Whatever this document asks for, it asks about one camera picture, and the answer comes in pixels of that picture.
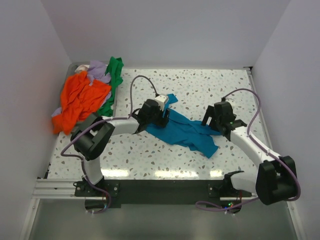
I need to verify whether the pale pink t shirt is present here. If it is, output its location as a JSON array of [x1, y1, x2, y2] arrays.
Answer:
[[74, 64, 90, 74]]

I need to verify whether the green t shirt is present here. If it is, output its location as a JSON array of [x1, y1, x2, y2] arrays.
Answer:
[[97, 56, 124, 117]]

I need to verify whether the orange t shirt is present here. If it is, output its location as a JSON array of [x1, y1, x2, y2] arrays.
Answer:
[[51, 71, 112, 135]]

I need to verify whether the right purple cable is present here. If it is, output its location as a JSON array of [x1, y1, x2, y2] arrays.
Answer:
[[194, 88, 302, 213]]

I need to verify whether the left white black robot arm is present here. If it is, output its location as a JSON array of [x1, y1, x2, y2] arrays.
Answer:
[[70, 94, 170, 196]]

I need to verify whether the blue t shirt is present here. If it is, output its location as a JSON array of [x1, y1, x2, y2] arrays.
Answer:
[[146, 109, 220, 159]]

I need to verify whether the clear plastic bin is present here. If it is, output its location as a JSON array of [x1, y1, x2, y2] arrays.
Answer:
[[64, 61, 118, 117]]

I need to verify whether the aluminium frame rail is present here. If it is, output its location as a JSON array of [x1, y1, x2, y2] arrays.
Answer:
[[31, 174, 86, 201]]

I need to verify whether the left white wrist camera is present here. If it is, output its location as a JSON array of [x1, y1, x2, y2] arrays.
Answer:
[[154, 94, 169, 111]]

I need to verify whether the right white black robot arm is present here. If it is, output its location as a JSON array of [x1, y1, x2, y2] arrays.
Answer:
[[201, 101, 301, 205]]

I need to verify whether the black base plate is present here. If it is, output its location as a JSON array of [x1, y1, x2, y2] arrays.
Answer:
[[73, 179, 251, 210]]

